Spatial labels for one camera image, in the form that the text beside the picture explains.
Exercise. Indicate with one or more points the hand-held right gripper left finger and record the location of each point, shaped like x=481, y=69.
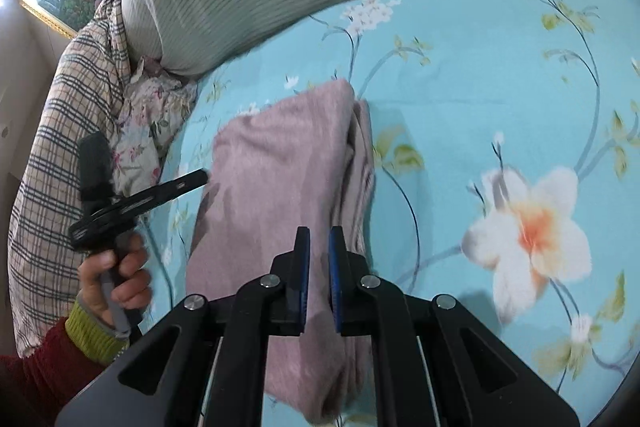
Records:
x=302, y=277

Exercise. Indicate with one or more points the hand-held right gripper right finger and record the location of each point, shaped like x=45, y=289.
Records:
x=336, y=277

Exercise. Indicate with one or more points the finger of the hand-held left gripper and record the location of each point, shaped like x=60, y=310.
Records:
x=175, y=187

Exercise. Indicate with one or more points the lilac long-sleeve sweater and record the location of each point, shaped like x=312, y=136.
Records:
x=270, y=177

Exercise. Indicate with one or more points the person's left forearm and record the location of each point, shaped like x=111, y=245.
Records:
x=40, y=372

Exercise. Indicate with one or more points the person's left hand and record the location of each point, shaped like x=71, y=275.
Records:
x=135, y=287

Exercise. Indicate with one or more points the plaid blanket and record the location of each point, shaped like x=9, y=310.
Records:
x=55, y=132

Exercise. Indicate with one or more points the floral pillow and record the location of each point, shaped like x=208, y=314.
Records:
x=150, y=127

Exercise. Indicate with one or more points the blue floral bed sheet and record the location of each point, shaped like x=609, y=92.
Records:
x=475, y=82

